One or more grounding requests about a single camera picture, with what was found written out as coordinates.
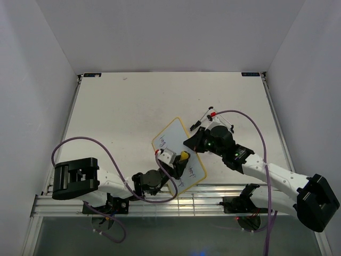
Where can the aluminium frame rail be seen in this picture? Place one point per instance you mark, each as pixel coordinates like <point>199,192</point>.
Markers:
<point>199,201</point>

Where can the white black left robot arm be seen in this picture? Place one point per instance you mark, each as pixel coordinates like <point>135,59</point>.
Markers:
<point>84,179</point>

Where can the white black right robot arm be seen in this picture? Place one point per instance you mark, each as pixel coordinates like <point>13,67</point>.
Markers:
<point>310,199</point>

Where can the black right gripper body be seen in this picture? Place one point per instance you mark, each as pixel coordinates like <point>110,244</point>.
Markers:
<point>209,145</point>

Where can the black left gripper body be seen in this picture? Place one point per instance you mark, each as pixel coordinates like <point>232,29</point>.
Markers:
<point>175,173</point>

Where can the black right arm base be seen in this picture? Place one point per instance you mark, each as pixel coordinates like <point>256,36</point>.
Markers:
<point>238,205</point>

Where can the yellow framed whiteboard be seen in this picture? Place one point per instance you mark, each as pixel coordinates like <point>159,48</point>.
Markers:
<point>172,138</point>

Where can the blue corner label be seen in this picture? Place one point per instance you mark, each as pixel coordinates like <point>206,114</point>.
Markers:
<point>250,74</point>
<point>95,75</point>

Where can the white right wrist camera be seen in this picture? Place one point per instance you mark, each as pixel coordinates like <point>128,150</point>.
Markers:
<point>215,122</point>

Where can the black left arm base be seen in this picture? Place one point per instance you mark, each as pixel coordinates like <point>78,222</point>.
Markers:
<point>113,205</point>

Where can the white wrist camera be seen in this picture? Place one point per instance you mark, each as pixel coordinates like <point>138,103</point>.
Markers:
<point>166,156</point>
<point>215,122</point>

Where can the blue right corner label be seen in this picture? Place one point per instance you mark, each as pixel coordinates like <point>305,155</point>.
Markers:
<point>250,74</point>

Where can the blue left corner label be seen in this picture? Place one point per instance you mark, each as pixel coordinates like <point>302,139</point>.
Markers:
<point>95,75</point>

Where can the yellow bone-shaped eraser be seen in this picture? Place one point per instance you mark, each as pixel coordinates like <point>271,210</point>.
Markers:
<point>184,156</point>

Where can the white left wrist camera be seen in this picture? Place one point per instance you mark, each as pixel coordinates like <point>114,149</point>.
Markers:
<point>166,156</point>

